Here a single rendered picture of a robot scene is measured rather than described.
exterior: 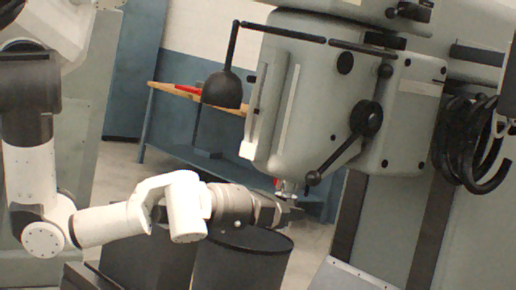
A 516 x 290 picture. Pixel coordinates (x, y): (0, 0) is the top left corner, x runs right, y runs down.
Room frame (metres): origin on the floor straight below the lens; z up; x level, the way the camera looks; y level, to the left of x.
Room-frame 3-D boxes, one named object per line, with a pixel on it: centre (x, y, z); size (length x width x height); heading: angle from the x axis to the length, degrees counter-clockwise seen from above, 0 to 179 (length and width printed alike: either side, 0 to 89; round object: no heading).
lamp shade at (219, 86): (1.27, 0.07, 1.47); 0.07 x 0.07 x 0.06
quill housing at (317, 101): (1.43, -0.09, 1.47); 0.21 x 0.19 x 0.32; 44
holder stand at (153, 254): (1.76, 0.20, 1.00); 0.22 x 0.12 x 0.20; 50
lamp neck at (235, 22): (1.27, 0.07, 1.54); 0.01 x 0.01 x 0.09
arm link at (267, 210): (1.38, -0.01, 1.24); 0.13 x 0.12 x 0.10; 37
